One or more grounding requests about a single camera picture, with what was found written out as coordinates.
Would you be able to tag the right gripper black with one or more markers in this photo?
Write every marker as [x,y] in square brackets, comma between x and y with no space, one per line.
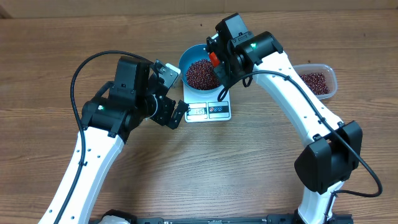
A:
[219,71]

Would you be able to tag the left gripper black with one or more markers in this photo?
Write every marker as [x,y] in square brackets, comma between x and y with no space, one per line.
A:
[168,106]

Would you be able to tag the red measuring scoop blue handle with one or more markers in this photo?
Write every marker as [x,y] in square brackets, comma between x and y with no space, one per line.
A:
[214,59]

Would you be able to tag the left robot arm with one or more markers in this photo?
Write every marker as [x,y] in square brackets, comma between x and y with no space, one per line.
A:
[138,92]

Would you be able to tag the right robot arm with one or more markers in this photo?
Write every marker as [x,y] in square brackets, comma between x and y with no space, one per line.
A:
[331,147]

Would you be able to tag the white digital kitchen scale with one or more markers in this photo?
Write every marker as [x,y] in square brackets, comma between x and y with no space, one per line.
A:
[203,105]

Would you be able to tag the blue metal bowl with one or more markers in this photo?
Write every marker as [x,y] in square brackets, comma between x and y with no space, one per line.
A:
[197,71]

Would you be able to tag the red beans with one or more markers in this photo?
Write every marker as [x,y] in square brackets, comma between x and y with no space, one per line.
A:
[316,82]

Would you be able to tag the clear plastic food container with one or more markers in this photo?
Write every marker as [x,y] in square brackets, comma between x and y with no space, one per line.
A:
[328,72]

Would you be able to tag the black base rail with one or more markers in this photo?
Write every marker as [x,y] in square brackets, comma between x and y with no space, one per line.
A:
[117,216]

